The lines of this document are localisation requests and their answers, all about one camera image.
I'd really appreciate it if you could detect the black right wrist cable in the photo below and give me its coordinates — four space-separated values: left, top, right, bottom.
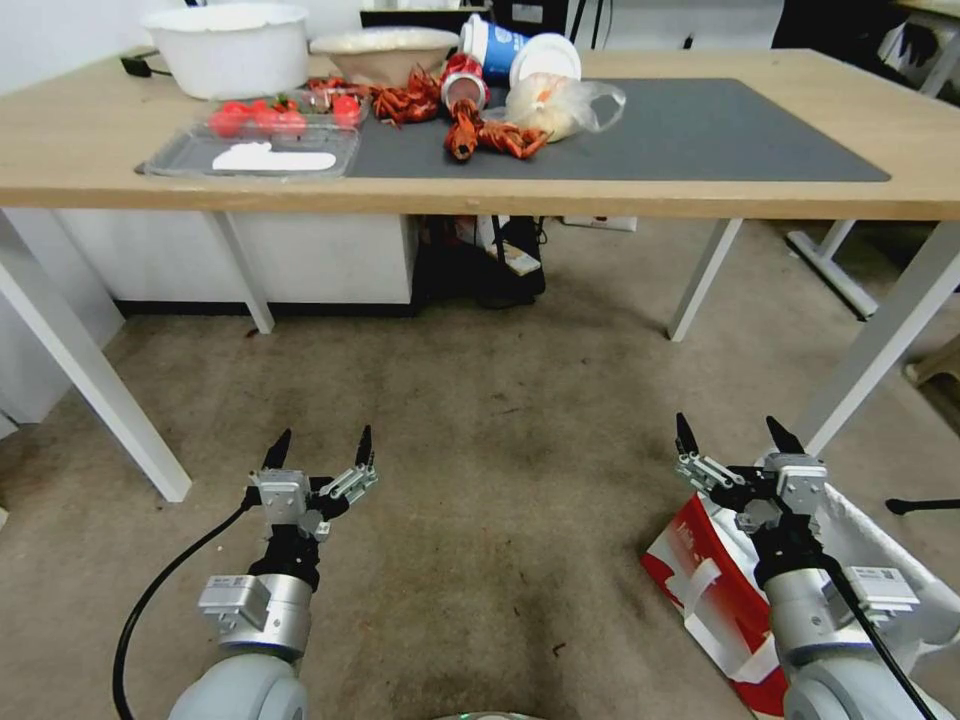
813 547 940 720

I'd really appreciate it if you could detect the large white plastic bowl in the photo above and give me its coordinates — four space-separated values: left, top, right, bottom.
140 2 311 102

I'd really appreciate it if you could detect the blue white paper cup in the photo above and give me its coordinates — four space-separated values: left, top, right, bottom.
458 12 539 84

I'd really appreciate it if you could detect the white power strip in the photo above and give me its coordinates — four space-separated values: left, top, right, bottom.
560 215 640 233

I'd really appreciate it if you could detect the white cabinet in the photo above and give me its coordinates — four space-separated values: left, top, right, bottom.
53 209 420 318

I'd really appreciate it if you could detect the clear plastic bag of food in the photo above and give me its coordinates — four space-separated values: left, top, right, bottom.
504 70 628 145

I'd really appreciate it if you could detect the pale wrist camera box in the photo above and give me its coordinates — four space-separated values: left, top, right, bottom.
762 451 831 520
257 470 314 524

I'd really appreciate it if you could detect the grey desk mat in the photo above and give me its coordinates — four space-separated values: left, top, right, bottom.
134 77 893 184

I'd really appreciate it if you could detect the red white food delivery bag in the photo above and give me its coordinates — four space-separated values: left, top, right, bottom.
639 483 960 720

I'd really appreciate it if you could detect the white desk leg frame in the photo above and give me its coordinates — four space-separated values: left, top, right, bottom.
785 219 880 322

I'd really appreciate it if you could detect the wooden table with white legs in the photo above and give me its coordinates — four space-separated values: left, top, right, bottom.
0 47 960 505

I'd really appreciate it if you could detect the black bag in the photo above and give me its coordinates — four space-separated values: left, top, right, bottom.
413 214 550 310

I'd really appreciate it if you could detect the black stand foot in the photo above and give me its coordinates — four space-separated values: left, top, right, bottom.
884 495 960 517

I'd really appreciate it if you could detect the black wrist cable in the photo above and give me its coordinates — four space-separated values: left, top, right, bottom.
112 500 255 720
813 547 940 720

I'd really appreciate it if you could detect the white napkin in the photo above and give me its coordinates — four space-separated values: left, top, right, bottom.
211 143 337 175

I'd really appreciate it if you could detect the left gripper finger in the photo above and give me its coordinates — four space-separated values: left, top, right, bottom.
318 424 381 502
249 428 295 483

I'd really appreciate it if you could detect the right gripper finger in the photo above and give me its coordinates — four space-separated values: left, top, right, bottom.
764 415 810 459
673 411 744 496

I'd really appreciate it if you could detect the red soda can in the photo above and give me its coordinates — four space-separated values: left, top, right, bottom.
439 51 493 112

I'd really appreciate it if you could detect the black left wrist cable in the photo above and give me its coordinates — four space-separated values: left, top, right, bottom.
112 500 255 720

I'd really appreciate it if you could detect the clear plastic clamshell tray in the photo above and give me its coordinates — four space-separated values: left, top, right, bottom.
141 88 371 182

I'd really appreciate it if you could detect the white round plastic lid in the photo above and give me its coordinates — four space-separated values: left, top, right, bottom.
508 32 583 85

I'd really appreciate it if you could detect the kraft paper bowl of rice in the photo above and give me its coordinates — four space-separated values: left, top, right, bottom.
309 27 461 87

